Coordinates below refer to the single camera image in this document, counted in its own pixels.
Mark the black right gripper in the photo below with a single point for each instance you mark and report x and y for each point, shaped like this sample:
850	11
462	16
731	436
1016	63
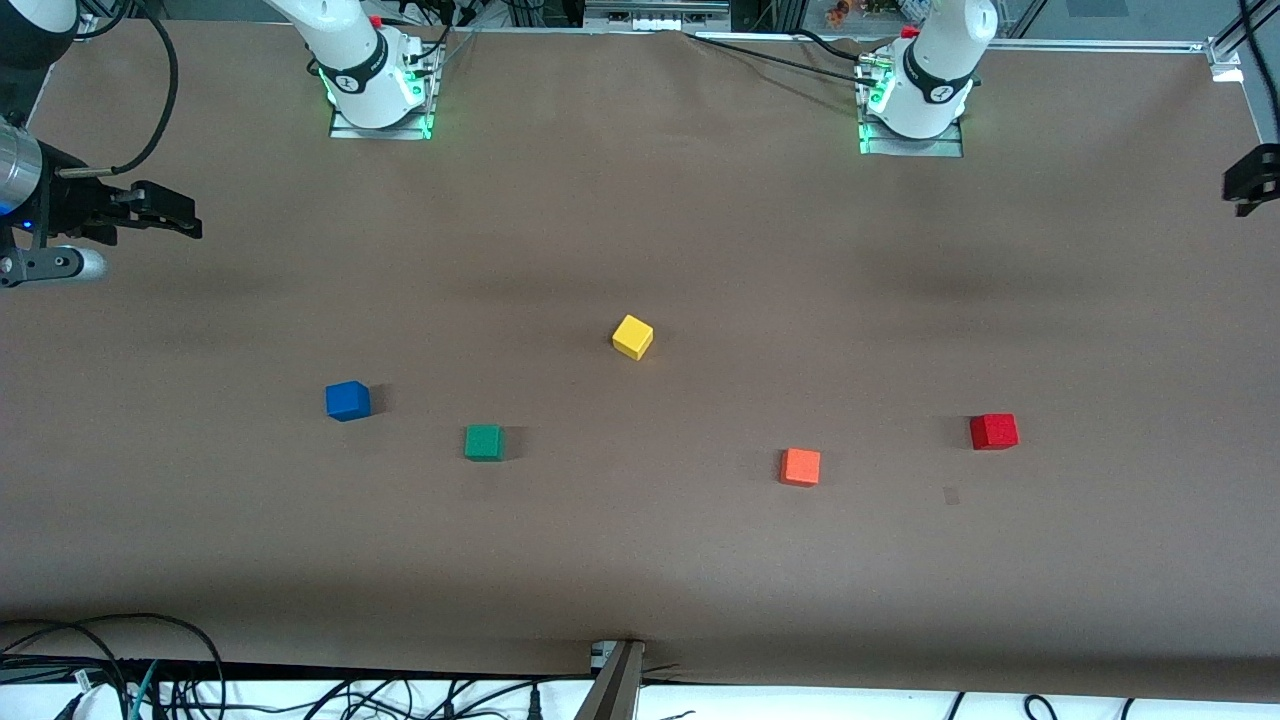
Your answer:
72	206

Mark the red wooden block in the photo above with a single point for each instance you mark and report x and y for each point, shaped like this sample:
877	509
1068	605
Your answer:
993	432

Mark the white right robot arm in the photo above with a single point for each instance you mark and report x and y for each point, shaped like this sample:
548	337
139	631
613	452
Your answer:
360	70

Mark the blue wooden block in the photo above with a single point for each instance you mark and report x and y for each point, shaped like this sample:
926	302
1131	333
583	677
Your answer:
347	402

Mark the green wooden block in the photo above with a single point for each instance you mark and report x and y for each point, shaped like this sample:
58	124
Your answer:
483	443

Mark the yellow wooden block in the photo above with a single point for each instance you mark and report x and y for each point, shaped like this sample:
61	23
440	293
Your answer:
632	338

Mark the orange wooden block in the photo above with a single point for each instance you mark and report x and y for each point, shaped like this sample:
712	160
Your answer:
800	467

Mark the black table edge strip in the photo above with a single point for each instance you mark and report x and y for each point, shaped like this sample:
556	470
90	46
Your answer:
300	672

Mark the grey socket strip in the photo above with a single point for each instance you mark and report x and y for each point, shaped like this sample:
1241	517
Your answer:
655	18

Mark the aluminium frame rail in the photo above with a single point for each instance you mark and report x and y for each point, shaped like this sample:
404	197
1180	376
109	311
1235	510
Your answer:
1225	58

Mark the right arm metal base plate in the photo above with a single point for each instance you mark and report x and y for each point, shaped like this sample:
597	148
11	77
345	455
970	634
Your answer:
400	133

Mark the metal camera post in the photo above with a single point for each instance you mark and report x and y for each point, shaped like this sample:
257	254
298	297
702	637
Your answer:
612	690

